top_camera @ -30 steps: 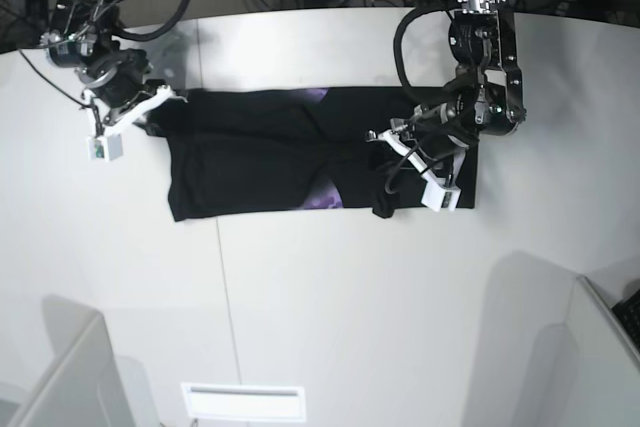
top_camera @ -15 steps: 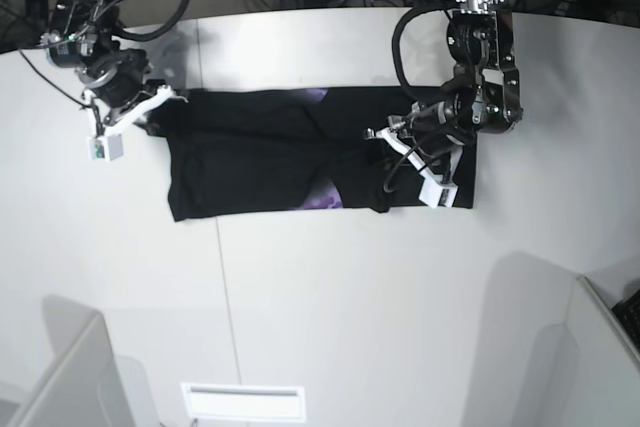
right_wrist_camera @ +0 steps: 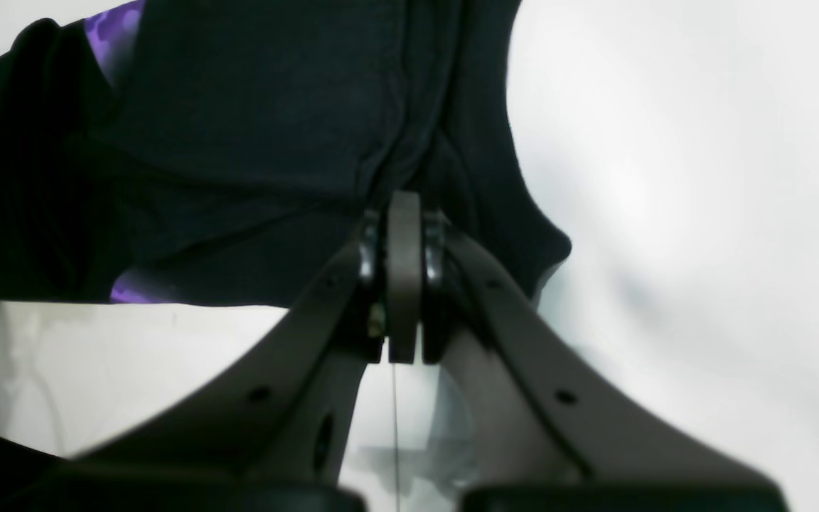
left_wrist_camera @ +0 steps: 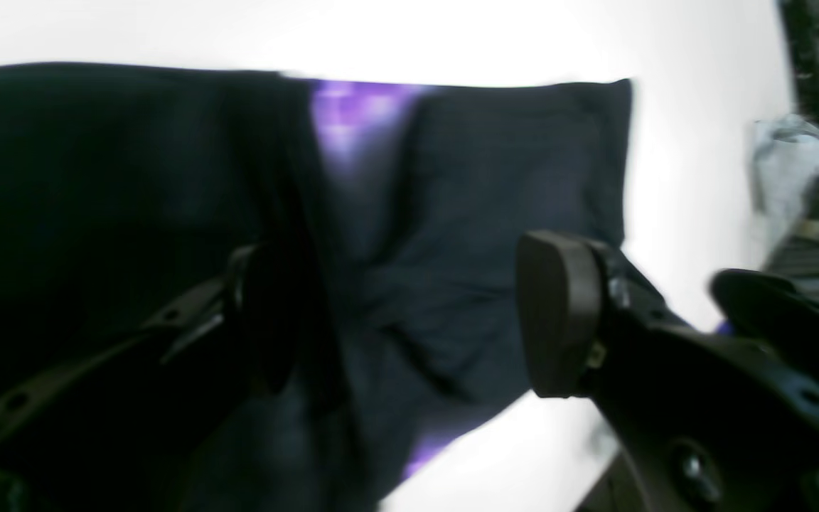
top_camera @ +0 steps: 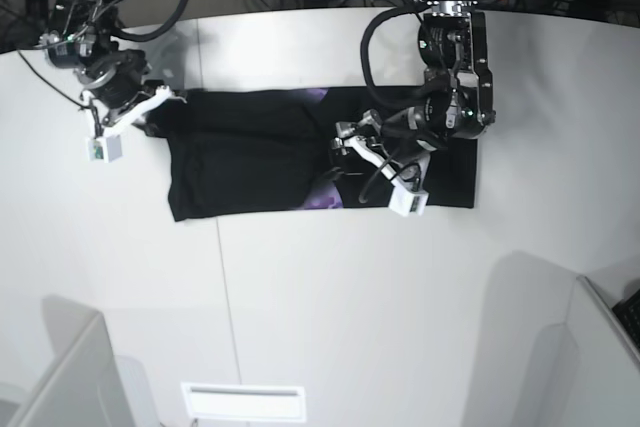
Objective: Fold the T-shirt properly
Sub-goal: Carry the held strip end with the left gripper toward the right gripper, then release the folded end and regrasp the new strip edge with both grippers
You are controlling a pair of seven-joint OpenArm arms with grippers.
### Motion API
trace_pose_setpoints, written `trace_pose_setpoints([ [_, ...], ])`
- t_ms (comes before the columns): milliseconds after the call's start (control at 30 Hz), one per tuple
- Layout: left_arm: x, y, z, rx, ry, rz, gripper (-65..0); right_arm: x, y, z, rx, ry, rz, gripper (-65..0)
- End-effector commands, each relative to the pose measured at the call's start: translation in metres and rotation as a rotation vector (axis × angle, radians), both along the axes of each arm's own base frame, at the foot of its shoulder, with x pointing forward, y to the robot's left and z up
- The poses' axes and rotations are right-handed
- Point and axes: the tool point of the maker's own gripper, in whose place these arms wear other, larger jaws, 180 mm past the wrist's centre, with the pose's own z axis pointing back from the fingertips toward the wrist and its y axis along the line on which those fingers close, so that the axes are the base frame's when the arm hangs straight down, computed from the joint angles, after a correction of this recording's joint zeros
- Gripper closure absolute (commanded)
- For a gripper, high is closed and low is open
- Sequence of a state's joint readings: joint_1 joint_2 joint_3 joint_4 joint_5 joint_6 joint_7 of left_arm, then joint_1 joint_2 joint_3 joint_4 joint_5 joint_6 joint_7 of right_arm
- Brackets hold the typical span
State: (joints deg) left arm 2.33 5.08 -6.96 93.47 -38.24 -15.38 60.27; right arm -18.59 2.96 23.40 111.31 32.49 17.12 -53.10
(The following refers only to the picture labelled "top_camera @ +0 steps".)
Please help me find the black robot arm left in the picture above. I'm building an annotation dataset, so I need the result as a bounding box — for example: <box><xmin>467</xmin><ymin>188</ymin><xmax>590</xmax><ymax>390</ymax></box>
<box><xmin>333</xmin><ymin>0</ymin><xmax>496</xmax><ymax>184</ymax></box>

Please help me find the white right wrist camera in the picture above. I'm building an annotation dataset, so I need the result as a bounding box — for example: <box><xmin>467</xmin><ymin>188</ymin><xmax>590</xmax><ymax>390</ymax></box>
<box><xmin>87</xmin><ymin>136</ymin><xmax>122</xmax><ymax>163</ymax></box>

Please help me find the black keyboard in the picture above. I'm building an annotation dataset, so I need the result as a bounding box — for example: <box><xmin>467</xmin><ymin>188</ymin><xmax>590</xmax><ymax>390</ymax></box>
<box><xmin>613</xmin><ymin>291</ymin><xmax>640</xmax><ymax>348</ymax></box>

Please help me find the white table cable grommet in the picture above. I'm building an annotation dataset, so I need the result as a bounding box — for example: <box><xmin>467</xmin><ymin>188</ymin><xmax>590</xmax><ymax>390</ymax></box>
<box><xmin>181</xmin><ymin>382</ymin><xmax>307</xmax><ymax>423</ymax></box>

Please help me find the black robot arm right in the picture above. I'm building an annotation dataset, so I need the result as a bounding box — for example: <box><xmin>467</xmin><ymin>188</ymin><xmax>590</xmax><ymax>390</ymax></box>
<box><xmin>30</xmin><ymin>0</ymin><xmax>189</xmax><ymax>140</ymax></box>

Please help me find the white partition panel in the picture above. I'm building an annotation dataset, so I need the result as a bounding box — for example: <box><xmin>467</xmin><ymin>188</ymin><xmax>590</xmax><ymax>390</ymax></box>
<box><xmin>7</xmin><ymin>312</ymin><xmax>136</xmax><ymax>426</ymax></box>
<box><xmin>512</xmin><ymin>276</ymin><xmax>639</xmax><ymax>426</ymax></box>

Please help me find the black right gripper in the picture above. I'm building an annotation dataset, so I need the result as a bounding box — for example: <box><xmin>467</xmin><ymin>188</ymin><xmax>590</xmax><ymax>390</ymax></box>
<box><xmin>76</xmin><ymin>49</ymin><xmax>188</xmax><ymax>137</ymax></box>

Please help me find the white partition panel right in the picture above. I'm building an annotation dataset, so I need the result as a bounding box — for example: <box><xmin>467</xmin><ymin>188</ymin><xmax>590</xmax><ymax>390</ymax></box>
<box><xmin>512</xmin><ymin>276</ymin><xmax>639</xmax><ymax>426</ymax></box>

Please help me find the white partition panel left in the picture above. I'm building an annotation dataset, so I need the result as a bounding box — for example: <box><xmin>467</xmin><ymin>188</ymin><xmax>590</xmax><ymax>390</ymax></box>
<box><xmin>7</xmin><ymin>312</ymin><xmax>136</xmax><ymax>426</ymax></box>

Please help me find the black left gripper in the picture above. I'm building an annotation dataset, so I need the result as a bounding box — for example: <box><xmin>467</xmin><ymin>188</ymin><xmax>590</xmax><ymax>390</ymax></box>
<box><xmin>327</xmin><ymin>106</ymin><xmax>449</xmax><ymax>178</ymax></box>

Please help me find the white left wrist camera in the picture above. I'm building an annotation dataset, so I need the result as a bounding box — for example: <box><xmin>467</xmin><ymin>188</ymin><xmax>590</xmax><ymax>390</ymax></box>
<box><xmin>388</xmin><ymin>187</ymin><xmax>429</xmax><ymax>217</ymax></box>

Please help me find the black T-shirt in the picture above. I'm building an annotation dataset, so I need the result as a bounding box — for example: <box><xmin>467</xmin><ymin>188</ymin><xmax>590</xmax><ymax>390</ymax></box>
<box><xmin>142</xmin><ymin>86</ymin><xmax>479</xmax><ymax>222</ymax></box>

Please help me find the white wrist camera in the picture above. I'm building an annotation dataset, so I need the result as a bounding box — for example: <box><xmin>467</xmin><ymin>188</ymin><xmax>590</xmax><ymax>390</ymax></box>
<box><xmin>388</xmin><ymin>187</ymin><xmax>429</xmax><ymax>217</ymax></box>
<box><xmin>87</xmin><ymin>136</ymin><xmax>122</xmax><ymax>163</ymax></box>

